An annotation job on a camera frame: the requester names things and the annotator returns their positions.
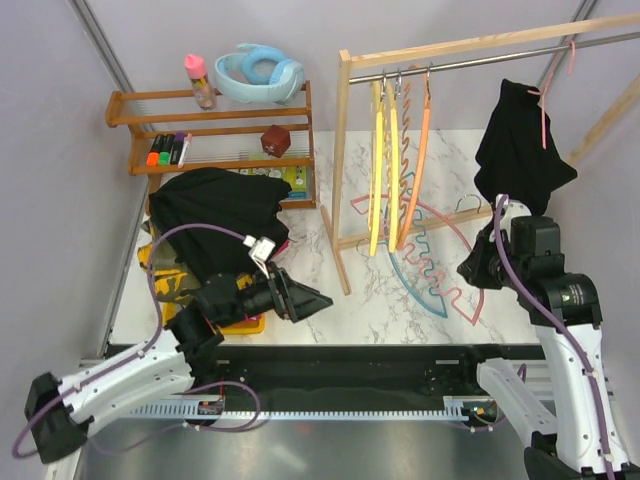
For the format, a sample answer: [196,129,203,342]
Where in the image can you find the purple highlighter marker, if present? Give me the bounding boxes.
[169,132,186,165]

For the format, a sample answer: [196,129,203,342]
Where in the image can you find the wooden clothes rack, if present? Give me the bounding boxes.
[319,12,640,296]

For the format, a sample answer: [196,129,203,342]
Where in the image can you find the camouflage yellow trousers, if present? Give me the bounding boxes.
[137,219,201,305]

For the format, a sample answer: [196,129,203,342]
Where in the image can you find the purple cable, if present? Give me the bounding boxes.
[10,222,266,459]
[492,193,619,480]

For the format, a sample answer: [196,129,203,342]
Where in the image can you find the white cable duct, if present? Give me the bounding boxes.
[125,397,472,422]

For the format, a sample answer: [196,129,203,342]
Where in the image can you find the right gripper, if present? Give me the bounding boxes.
[457,229,529,290]

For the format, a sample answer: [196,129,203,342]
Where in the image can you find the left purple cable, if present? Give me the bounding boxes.
[10,222,266,459]

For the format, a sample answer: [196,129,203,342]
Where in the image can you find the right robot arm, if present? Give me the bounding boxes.
[457,194,639,479]

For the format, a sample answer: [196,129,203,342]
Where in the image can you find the pink water bottle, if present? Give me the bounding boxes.
[184,54,216,110]

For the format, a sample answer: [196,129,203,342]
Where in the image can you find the green card box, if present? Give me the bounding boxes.
[238,166,308,200]

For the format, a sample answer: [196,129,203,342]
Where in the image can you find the blue hanger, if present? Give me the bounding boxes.
[377,194,450,319]

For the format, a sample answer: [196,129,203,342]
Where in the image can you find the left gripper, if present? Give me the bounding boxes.
[219,262,334,328]

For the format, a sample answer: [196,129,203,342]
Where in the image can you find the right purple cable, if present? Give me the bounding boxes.
[492,193,619,480]

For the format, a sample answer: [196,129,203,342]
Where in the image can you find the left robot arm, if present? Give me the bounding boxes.
[25,264,333,464]

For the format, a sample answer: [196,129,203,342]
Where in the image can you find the brown cube box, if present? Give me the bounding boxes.
[261,125,291,158]

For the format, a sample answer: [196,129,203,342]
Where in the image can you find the white pink pen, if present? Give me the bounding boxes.
[178,133,192,168]

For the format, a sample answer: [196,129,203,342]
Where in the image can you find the orange highlighter marker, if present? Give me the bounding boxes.
[146,134,165,166]

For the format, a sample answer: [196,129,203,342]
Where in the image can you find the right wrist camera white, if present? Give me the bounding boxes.
[494,194,532,230]

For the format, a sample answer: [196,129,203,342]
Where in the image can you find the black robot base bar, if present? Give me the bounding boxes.
[197,344,553,412]

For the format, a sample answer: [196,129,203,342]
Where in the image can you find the wooden shelf rack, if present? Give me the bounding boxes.
[105,81,317,209]

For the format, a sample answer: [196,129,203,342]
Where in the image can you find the yellow hanger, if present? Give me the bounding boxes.
[369,77,386,256]
[388,76,402,253]

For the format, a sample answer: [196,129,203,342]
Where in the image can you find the green highlighter marker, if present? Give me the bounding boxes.
[157,134,175,165]

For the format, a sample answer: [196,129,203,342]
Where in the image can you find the orange hanger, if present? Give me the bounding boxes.
[397,64,431,249]

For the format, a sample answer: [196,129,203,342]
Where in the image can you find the black trousers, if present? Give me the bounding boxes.
[474,79,578,215]
[149,167,291,282]

